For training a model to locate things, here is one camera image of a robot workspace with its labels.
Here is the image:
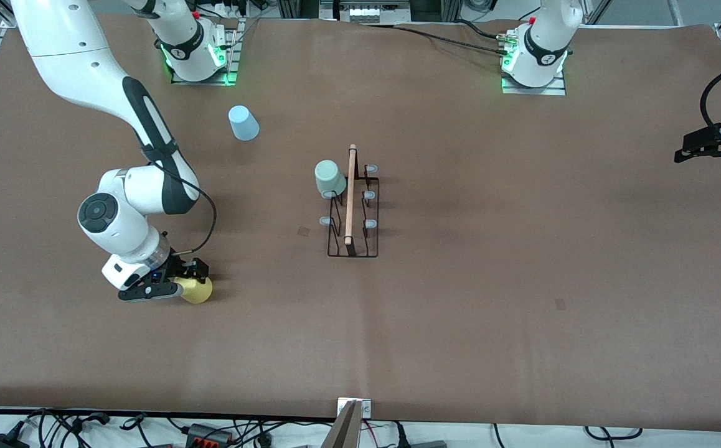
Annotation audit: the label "yellow plastic cup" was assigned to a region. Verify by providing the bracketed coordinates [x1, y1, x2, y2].
[177, 276, 214, 305]

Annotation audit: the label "pale green plastic cup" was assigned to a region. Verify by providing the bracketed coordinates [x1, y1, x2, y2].
[314, 160, 347, 199]

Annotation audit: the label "black wire cup holder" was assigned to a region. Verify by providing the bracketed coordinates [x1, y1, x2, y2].
[319, 144, 380, 258]

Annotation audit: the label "light blue plastic cup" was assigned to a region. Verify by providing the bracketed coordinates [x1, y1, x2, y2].
[229, 105, 260, 142]

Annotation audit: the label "black orange connector block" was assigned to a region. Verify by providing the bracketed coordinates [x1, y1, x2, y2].
[185, 423, 235, 446]

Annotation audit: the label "grey power strip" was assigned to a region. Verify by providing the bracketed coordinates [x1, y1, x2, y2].
[334, 0, 412, 23]

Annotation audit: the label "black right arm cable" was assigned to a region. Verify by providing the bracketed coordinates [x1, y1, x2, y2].
[146, 159, 217, 257]

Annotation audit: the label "tangled black floor cables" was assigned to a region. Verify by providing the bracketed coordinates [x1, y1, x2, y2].
[0, 408, 311, 448]

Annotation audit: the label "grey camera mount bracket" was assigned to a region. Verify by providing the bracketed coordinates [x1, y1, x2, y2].
[320, 398, 372, 448]

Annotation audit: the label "black cables on table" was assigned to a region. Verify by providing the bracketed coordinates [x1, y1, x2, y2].
[392, 21, 514, 58]

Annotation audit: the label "black looped floor cable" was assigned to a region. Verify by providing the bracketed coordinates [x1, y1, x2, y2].
[583, 426, 643, 441]

